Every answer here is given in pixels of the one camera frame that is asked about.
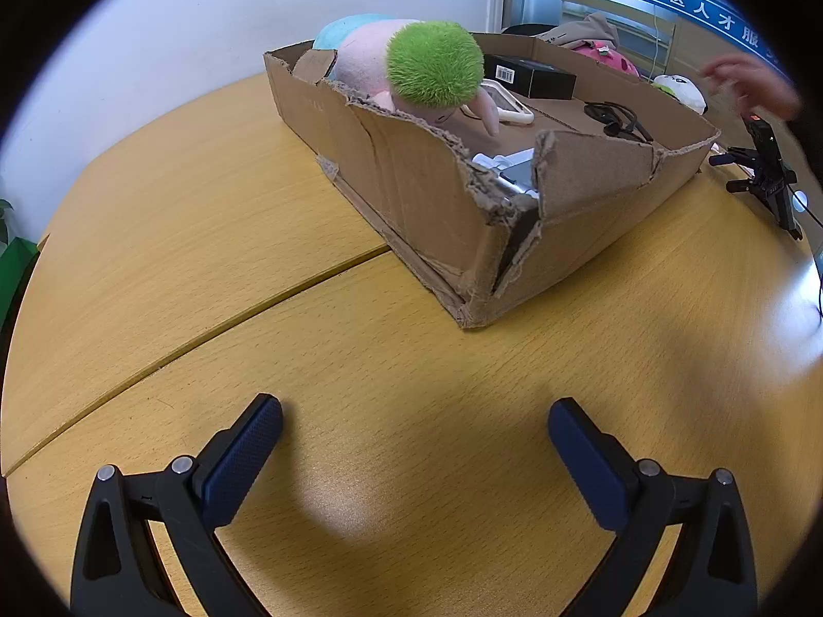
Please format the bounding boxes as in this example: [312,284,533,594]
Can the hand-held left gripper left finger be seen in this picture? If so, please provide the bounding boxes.
[69,392,284,617]

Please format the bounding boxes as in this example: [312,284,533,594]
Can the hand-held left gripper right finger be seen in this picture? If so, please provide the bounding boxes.
[548,397,760,617]

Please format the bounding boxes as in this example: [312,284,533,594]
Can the black earphone cable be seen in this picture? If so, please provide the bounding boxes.
[584,101,653,143]

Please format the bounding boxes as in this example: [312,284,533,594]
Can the white plastic frame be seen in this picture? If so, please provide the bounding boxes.
[479,79,534,126]

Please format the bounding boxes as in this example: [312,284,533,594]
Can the silver plastic package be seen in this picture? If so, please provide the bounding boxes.
[471,148,541,197]

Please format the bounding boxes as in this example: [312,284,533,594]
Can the torn cardboard box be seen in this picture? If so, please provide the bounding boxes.
[262,32,721,330]

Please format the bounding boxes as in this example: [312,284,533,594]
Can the pink plush toy green hair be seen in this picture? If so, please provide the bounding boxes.
[313,13,501,137]

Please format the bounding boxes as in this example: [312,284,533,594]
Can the wooden desktop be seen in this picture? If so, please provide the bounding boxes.
[0,70,823,617]

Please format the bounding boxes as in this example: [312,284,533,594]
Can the person's right hand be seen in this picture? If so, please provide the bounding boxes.
[701,55,803,122]

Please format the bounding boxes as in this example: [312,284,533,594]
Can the white panda plush toy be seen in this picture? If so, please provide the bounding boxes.
[652,74,710,115]

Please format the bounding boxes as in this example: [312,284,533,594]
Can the bright pink plush toy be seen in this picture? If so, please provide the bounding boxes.
[572,40,642,80]

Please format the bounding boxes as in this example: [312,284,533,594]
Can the beige cloth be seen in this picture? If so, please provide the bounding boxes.
[533,11,621,49]

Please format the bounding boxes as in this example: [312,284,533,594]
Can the black rectangular box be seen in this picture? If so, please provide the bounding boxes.
[482,53,578,101]

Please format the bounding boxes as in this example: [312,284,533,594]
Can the green cloth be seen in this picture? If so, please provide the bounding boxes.
[0,238,40,329]

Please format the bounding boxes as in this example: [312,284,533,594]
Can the white hanging cable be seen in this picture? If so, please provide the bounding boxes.
[646,3,675,75]

